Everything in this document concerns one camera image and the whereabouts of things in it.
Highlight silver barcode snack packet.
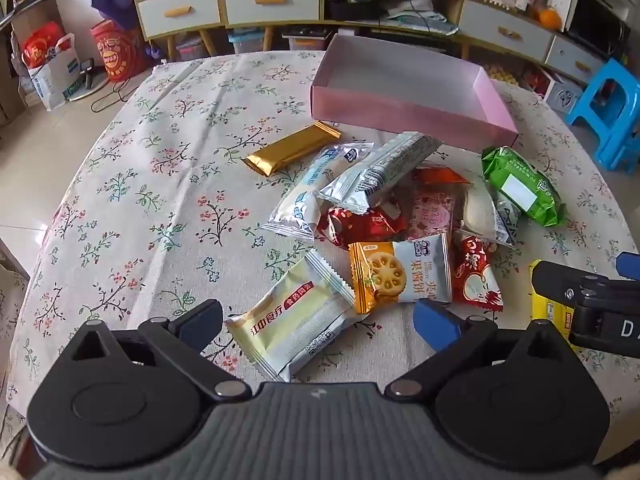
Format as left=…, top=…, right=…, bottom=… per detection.
left=318, top=131, right=443, bottom=216

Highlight black white microwave oven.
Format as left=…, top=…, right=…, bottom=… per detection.
left=567, top=0, right=632, bottom=61

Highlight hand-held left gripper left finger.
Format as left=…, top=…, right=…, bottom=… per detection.
left=65, top=299, right=253, bottom=403

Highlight clear plastic storage box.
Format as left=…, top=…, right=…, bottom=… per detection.
left=174, top=35, right=212, bottom=61

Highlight white paper bag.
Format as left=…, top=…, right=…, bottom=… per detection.
left=27, top=34, right=83, bottom=111

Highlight dark lidded storage box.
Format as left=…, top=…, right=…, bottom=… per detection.
left=281, top=30, right=337, bottom=53

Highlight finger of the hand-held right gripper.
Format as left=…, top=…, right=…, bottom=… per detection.
left=531, top=260, right=640, bottom=311
left=616, top=252, right=640, bottom=281

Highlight gold foil snack bar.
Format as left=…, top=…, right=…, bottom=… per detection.
left=241, top=121, right=343, bottom=177

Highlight green snack packet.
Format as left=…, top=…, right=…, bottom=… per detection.
left=481, top=146, right=567, bottom=228

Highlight large red snack packet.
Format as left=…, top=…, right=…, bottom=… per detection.
left=317, top=199, right=408, bottom=251

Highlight orange silver foil packet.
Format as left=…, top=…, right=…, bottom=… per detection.
left=412, top=160, right=473, bottom=191

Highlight pink speckled snack packet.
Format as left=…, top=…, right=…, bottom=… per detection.
left=407, top=185, right=463, bottom=243

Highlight white blue long snack packet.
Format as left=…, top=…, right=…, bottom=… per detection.
left=261, top=142, right=375, bottom=242

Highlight small red snack packet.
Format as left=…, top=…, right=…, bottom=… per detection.
left=451, top=232, right=505, bottom=307

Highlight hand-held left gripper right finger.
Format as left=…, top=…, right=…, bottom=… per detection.
left=382, top=302, right=573, bottom=401

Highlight wooden side shelf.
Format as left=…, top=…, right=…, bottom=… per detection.
left=0, top=0, right=56, bottom=126

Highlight red plastic bag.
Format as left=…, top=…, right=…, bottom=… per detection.
left=22, top=22, right=71, bottom=68

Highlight white paper pile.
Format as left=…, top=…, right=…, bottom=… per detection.
left=385, top=0, right=458, bottom=36

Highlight blue plastic stool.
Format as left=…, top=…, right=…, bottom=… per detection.
left=565, top=58, right=640, bottom=175

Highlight round red gift bag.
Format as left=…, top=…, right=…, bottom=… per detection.
left=90, top=20, right=151, bottom=83

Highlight colourful printed box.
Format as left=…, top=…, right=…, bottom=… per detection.
left=520, top=66, right=556, bottom=95

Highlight yellow egg tray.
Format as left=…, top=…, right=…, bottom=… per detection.
left=486, top=64, right=518, bottom=87

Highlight pale yellow white snack packet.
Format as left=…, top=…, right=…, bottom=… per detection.
left=223, top=249, right=368, bottom=382

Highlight orange white cookie packet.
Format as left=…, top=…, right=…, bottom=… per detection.
left=348, top=232, right=452, bottom=315

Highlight black open box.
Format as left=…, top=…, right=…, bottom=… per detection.
left=325, top=0, right=386, bottom=21

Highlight blue lidded storage box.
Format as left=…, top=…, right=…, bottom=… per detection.
left=226, top=27, right=267, bottom=56

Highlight clear packet with white cake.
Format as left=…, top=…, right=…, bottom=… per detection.
left=457, top=180, right=501, bottom=241

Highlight white printed carton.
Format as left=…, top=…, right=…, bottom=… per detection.
left=544, top=80, right=585, bottom=112

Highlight pink cardboard box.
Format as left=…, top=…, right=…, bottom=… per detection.
left=309, top=34, right=519, bottom=151

